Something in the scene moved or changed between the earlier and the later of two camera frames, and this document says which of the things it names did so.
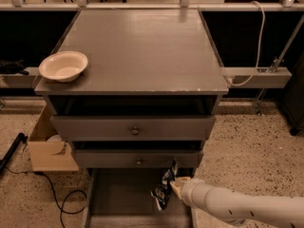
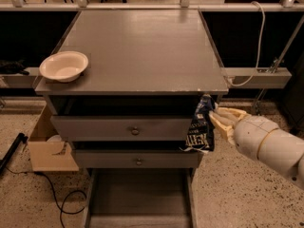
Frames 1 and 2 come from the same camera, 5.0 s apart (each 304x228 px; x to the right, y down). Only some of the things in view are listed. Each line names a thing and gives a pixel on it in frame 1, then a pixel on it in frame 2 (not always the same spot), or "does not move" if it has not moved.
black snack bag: (162, 191) → (200, 135)
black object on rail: (12, 67) does not move
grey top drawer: (136, 127) does not move
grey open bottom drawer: (122, 198) does not move
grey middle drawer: (136, 158) does not move
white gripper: (189, 190) → (251, 134)
